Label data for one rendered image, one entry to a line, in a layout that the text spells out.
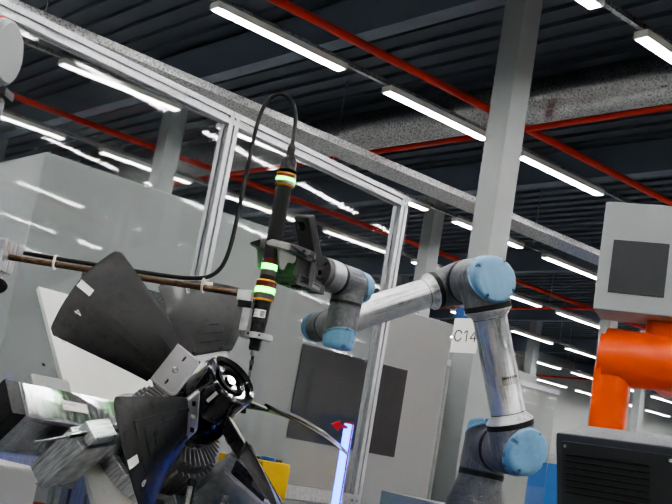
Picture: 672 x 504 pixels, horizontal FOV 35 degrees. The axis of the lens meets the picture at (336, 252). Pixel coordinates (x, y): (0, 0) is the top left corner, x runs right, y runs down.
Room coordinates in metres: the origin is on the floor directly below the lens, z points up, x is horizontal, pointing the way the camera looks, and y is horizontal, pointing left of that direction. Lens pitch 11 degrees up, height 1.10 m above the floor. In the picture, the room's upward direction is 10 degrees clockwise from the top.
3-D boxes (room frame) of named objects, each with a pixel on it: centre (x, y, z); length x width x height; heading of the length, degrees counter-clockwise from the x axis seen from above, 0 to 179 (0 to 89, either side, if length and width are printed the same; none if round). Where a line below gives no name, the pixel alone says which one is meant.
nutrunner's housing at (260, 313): (2.26, 0.13, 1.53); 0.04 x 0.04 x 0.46
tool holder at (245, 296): (2.26, 0.14, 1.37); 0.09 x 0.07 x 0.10; 83
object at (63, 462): (2.05, 0.42, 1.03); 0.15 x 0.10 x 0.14; 48
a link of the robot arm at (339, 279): (2.40, 0.01, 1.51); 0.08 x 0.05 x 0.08; 48
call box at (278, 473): (2.73, 0.11, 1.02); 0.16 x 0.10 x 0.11; 48
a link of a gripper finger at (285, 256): (2.25, 0.11, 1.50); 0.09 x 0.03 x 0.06; 148
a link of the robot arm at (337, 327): (2.48, -0.04, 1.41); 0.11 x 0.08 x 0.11; 21
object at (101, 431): (2.01, 0.37, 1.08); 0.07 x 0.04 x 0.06; 148
